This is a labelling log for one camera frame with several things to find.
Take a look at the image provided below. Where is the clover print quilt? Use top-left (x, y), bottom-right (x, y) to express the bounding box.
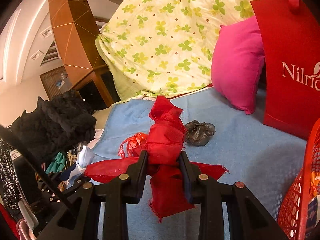
top-left (95, 0), bottom-right (253, 100)

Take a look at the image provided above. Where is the red Nilrich paper bag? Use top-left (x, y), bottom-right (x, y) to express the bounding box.
top-left (251, 0), bottom-right (319, 139)

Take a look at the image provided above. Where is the teal garment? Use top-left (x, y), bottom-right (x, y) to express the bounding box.
top-left (46, 152), bottom-right (66, 174)

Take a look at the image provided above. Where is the pink pillow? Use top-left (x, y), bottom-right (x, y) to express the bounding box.
top-left (211, 16), bottom-right (265, 115)

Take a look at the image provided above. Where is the blue blanket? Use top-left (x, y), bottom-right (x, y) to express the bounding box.
top-left (93, 88), bottom-right (306, 239)

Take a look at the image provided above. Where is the black clothes pile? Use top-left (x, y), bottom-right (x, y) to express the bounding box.
top-left (11, 90), bottom-right (96, 163)

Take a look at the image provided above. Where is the black plastic bag ball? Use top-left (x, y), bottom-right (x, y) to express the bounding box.
top-left (184, 120), bottom-right (216, 146)

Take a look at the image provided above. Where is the red plastic mesh basket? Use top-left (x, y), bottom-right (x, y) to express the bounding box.
top-left (277, 120), bottom-right (320, 239)

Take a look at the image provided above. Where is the red fabric bundle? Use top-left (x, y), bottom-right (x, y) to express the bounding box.
top-left (84, 94), bottom-right (230, 223)

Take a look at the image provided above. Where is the brown wooden pillar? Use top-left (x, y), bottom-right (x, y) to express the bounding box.
top-left (48, 0), bottom-right (118, 107)

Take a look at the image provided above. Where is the red plastic bag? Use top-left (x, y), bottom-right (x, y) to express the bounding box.
top-left (118, 132), bottom-right (148, 158)

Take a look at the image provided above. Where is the polka dot black garment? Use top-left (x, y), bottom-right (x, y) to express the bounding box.
top-left (0, 139), bottom-right (21, 210)

